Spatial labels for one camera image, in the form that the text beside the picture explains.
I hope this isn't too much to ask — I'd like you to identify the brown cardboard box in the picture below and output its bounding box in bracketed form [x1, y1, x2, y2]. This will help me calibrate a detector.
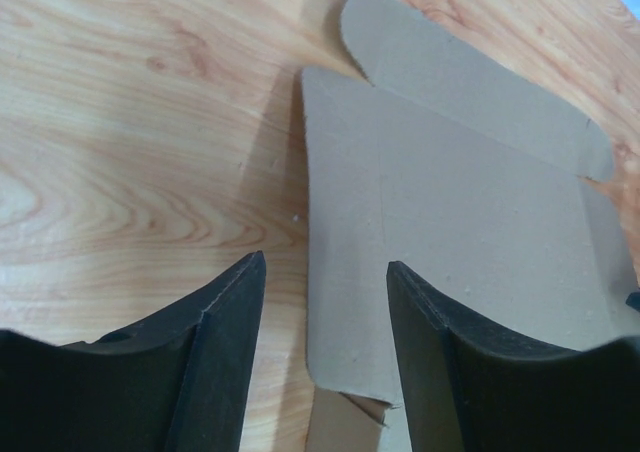
[301, 0, 639, 451]

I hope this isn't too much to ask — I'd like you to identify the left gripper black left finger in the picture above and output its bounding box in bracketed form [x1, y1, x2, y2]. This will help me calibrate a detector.
[1, 252, 266, 451]

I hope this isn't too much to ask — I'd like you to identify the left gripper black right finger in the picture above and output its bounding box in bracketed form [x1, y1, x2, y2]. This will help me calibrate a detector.
[386, 261, 639, 451]

